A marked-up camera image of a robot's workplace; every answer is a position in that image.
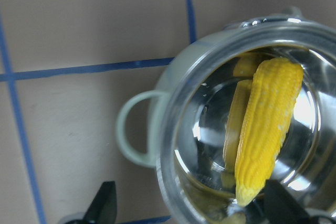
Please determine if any yellow corn cob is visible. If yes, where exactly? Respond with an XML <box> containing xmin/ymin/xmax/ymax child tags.
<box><xmin>235</xmin><ymin>58</ymin><xmax>303</xmax><ymax>207</ymax></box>

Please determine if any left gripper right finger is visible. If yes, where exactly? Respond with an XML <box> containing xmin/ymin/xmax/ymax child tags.
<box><xmin>263</xmin><ymin>179</ymin><xmax>310</xmax><ymax>224</ymax></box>

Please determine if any pale green steel pot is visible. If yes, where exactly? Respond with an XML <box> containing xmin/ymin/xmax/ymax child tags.
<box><xmin>116</xmin><ymin>8</ymin><xmax>335</xmax><ymax>223</ymax></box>

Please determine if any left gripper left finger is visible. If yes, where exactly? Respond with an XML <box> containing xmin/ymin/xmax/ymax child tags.
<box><xmin>83</xmin><ymin>181</ymin><xmax>117</xmax><ymax>223</ymax></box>

